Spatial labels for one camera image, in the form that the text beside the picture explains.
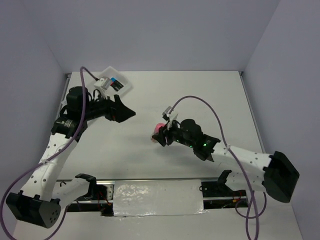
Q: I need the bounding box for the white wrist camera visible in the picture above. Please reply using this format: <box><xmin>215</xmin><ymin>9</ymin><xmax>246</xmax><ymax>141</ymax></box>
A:
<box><xmin>94</xmin><ymin>77</ymin><xmax>112</xmax><ymax>92</ymax></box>
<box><xmin>162</xmin><ymin>106</ymin><xmax>178</xmax><ymax>130</ymax></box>

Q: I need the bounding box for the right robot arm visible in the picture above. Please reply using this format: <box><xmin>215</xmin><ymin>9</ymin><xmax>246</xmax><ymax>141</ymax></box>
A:
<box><xmin>152</xmin><ymin>119</ymin><xmax>300</xmax><ymax>203</ymax></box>

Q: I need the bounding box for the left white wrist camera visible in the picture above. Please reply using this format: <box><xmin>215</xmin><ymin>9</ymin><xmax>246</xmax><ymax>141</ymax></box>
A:
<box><xmin>94</xmin><ymin>77</ymin><xmax>112</xmax><ymax>92</ymax></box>

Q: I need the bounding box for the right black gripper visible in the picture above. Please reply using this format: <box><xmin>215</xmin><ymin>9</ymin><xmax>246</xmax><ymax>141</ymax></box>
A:
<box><xmin>152</xmin><ymin>118</ymin><xmax>195</xmax><ymax>148</ymax></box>

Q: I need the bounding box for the white three-compartment plastic tray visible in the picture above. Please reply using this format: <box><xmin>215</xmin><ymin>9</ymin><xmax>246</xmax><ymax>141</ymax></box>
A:
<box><xmin>96</xmin><ymin>66</ymin><xmax>133</xmax><ymax>97</ymax></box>

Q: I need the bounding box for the pink glitter jar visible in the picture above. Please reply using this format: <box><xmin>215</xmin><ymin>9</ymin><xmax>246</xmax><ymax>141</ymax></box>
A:
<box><xmin>150</xmin><ymin>122</ymin><xmax>165</xmax><ymax>143</ymax></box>

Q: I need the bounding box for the silver foil cover plate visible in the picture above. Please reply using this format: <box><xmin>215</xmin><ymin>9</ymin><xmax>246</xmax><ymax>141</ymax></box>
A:
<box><xmin>113</xmin><ymin>179</ymin><xmax>205</xmax><ymax>217</ymax></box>

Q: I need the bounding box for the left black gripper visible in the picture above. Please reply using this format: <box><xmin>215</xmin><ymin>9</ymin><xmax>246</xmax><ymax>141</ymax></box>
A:
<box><xmin>81</xmin><ymin>90</ymin><xmax>136</xmax><ymax>123</ymax></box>

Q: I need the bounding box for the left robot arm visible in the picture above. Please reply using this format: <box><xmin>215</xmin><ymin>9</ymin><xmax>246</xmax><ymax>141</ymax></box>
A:
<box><xmin>5</xmin><ymin>86</ymin><xmax>136</xmax><ymax>229</ymax></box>

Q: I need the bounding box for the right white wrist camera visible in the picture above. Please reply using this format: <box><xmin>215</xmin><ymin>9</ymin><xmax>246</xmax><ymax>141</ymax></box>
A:
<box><xmin>162</xmin><ymin>106</ymin><xmax>178</xmax><ymax>130</ymax></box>

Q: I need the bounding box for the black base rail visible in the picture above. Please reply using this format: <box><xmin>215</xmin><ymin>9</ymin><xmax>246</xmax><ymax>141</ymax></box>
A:
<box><xmin>68</xmin><ymin>179</ymin><xmax>248</xmax><ymax>217</ymax></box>

